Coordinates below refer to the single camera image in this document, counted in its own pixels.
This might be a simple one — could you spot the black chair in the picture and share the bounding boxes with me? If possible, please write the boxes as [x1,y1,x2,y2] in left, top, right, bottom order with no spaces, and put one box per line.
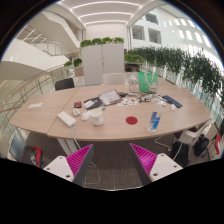
[54,77,76,92]

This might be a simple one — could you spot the green tote bag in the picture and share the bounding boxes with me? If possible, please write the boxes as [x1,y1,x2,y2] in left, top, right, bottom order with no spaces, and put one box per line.
[137,71,159,94]

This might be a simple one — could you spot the brown planter with plants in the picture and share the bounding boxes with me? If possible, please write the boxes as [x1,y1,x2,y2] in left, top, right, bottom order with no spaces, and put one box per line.
[64,58,84,78]

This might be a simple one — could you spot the flat round red coaster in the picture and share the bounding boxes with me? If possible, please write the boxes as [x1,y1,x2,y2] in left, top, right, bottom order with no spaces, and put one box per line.
[125,115,139,126]

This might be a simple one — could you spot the tangled black cables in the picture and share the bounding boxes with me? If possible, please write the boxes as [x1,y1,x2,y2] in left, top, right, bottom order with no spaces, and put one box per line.
[138,93,164,104]

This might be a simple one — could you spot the white plant-topped cabinet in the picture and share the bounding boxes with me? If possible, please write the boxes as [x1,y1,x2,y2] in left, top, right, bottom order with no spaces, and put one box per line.
[79,36,126,86]

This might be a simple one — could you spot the white paper sheet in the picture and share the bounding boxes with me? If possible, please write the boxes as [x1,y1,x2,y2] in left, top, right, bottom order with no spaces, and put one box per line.
[27,101,44,110]

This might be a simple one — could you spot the clear white-lidded shaker bottle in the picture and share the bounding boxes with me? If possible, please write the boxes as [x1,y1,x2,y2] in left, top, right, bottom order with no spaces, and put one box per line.
[128,74,138,94]

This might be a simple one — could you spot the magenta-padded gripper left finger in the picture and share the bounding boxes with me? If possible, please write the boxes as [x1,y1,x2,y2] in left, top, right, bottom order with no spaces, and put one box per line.
[43,143,95,187]

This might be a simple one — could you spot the wood-railed glass balustrade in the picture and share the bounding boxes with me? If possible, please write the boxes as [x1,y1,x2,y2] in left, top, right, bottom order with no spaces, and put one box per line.
[0,64,68,114]

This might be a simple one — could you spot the dark grey chair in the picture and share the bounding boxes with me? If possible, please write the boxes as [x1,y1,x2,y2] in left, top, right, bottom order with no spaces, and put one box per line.
[9,132,29,163]

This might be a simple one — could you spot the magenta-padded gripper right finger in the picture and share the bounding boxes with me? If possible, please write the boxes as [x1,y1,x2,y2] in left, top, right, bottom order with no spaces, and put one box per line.
[129,143,184,187]

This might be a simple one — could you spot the white computer mouse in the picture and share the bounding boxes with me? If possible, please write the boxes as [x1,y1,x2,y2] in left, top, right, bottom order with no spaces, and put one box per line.
[80,109,92,122]

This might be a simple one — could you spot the colourful sticker sheet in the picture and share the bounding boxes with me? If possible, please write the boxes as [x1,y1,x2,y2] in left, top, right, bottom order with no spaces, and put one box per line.
[116,98,140,108]

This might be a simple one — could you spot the dark blue notebook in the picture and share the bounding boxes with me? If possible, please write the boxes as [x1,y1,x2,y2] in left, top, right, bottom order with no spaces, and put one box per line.
[162,95,183,109]

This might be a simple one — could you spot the black bag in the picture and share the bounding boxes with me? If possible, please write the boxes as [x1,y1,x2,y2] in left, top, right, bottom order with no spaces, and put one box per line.
[193,133,210,158]

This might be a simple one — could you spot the white chair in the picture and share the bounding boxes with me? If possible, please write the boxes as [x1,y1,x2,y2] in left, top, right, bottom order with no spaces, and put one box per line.
[101,72,127,86]
[173,119,214,148]

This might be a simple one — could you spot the clear blue-labelled water bottle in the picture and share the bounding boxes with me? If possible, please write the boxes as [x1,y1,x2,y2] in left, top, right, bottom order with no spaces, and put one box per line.
[148,101,163,133]

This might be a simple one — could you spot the black folder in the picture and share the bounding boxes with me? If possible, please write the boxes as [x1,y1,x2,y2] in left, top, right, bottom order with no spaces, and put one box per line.
[83,96,104,110]

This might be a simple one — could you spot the green plant hedge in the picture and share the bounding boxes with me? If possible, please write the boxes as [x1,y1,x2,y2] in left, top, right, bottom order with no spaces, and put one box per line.
[124,46,224,108]

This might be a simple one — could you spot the white ceramic mug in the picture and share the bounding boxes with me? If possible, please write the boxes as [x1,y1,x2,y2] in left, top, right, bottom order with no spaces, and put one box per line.
[89,108,105,127]

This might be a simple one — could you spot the white power strip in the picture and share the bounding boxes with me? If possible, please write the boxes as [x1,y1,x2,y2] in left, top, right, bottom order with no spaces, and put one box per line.
[57,111,77,128]

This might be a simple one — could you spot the black and red backpack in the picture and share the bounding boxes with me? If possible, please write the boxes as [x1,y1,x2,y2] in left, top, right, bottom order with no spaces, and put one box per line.
[21,144,44,168]

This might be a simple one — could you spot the ceiling light strips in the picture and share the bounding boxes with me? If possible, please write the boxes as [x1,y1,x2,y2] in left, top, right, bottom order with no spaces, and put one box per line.
[71,0,141,26]

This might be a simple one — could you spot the white power strip cable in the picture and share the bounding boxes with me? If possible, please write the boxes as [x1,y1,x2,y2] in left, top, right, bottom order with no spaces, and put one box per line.
[71,123,83,151]

